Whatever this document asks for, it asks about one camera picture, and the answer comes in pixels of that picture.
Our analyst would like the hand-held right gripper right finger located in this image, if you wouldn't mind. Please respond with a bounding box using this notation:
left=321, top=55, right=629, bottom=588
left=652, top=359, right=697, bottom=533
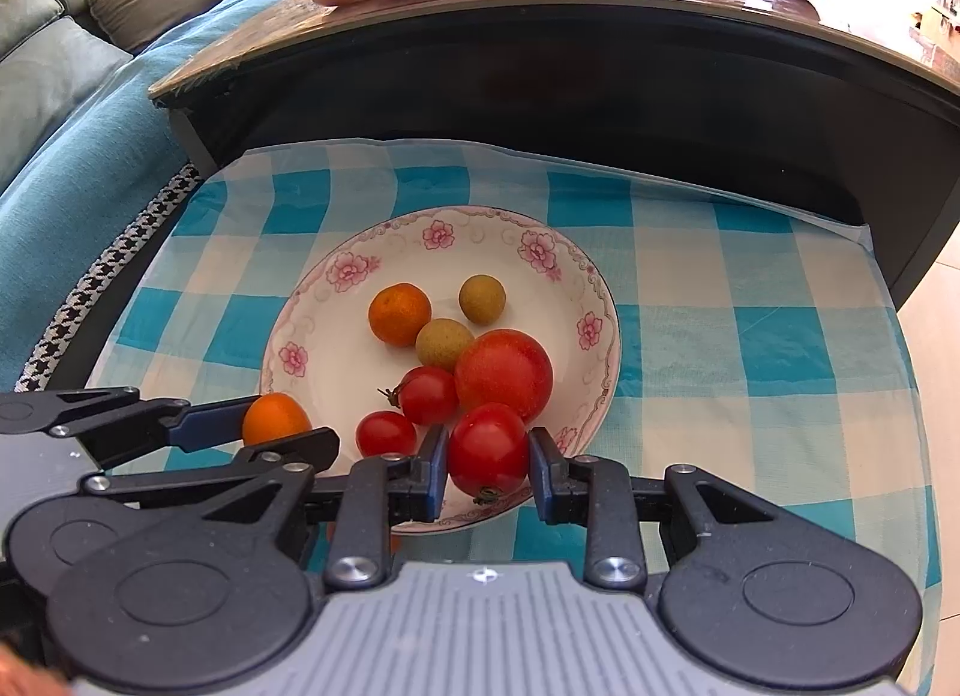
left=529, top=427, right=779, bottom=590

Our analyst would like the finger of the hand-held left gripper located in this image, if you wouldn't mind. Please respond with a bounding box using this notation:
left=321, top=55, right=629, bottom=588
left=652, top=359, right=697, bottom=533
left=79, top=426, right=342, bottom=509
left=0, top=387, right=260, bottom=468

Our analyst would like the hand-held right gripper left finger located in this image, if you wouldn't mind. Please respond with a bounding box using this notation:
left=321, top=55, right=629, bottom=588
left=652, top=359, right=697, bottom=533
left=201, top=426, right=449, bottom=590

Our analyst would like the smooth bright orange mandarin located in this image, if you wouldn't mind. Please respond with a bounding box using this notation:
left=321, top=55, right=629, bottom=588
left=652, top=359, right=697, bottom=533
left=241, top=392, right=313, bottom=446

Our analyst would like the red cherry tomato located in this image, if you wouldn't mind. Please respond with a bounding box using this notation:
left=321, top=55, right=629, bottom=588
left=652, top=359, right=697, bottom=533
left=355, top=411, right=419, bottom=458
left=379, top=366, right=460, bottom=427
left=448, top=402, right=531, bottom=503

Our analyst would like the white floral plate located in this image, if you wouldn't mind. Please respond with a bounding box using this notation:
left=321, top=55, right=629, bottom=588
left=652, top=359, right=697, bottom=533
left=261, top=205, right=622, bottom=533

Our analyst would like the tan longan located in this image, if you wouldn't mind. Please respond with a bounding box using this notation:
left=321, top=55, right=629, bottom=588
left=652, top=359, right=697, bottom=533
left=458, top=274, right=507, bottom=326
left=415, top=318, right=475, bottom=371

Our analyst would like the dark orange mandarin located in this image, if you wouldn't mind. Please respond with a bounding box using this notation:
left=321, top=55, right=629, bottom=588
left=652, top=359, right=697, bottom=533
left=367, top=282, right=434, bottom=348

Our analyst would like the red yellow peach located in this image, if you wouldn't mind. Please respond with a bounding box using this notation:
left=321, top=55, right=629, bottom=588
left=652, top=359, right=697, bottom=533
left=454, top=328, right=554, bottom=423

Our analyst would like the black white houndstooth cloth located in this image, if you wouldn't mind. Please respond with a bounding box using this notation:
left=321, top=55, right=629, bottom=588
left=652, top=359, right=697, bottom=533
left=15, top=163, right=202, bottom=393

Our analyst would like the blue white checked tablecloth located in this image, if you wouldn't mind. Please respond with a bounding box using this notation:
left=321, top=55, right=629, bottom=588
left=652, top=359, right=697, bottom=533
left=86, top=137, right=942, bottom=696

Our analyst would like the dark coffee table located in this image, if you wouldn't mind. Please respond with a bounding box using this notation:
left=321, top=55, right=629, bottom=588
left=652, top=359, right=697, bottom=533
left=45, top=0, right=960, bottom=397

